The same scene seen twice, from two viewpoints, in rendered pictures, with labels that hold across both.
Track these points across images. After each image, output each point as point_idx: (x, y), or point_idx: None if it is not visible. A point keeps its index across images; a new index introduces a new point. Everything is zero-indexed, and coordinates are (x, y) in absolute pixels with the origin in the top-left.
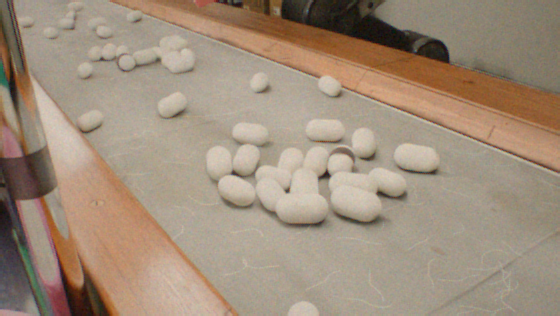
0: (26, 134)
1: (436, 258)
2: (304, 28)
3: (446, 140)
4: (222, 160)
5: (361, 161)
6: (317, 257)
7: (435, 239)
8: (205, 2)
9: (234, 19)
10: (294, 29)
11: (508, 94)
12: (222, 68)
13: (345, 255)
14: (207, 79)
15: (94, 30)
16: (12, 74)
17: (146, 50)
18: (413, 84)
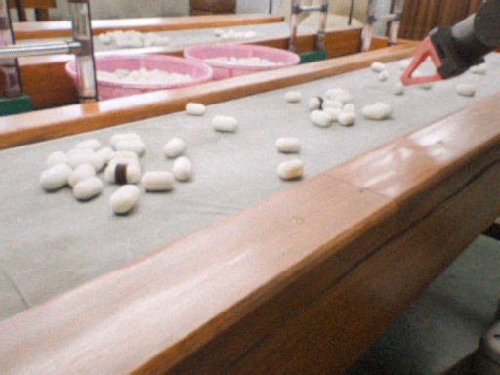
0: None
1: None
2: (461, 145)
3: (187, 225)
4: (114, 136)
5: (143, 188)
6: (13, 177)
7: (14, 210)
8: (408, 82)
9: (467, 116)
10: (450, 141)
11: (263, 240)
12: (337, 136)
13: (11, 184)
14: (305, 134)
15: (417, 87)
16: None
17: (334, 102)
18: (280, 192)
